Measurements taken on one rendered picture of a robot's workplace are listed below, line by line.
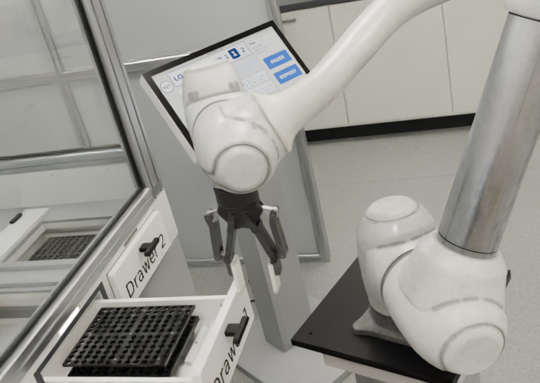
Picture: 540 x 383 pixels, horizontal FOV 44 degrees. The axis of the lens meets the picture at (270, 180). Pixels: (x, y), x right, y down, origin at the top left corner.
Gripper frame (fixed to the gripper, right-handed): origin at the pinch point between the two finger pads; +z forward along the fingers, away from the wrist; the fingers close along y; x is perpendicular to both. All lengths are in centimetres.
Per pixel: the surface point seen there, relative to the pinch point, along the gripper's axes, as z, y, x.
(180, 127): -4, 41, -71
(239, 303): 10.8, 7.6, -6.3
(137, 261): 12.4, 39.6, -25.3
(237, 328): 9.8, 5.0, 3.0
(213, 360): 10.5, 7.6, 10.9
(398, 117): 84, 0, -281
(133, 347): 11.7, 26.1, 6.3
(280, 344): 93, 33, -89
